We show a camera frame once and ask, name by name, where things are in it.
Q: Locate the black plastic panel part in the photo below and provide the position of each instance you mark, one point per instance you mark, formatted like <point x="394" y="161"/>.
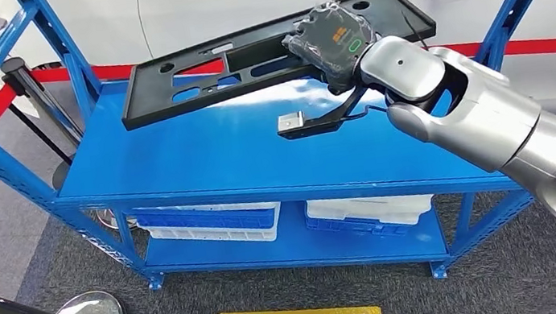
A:
<point x="148" y="93"/>

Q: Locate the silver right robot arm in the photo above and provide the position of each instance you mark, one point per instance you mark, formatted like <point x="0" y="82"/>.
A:
<point x="492" y="106"/>

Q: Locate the blue metal shelf rack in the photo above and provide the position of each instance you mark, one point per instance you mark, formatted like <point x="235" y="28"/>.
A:
<point x="202" y="155"/>

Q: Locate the blue plastic crate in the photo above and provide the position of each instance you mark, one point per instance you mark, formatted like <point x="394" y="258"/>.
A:
<point x="200" y="221"/>
<point x="346" y="227"/>

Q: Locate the white car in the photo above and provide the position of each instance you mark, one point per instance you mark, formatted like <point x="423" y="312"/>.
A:
<point x="236" y="0"/>

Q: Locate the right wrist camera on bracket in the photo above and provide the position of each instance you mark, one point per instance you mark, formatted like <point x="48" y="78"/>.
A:
<point x="306" y="129"/>

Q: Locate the dark stanchion post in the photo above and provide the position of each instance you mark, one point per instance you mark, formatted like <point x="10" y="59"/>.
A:
<point x="29" y="83"/>

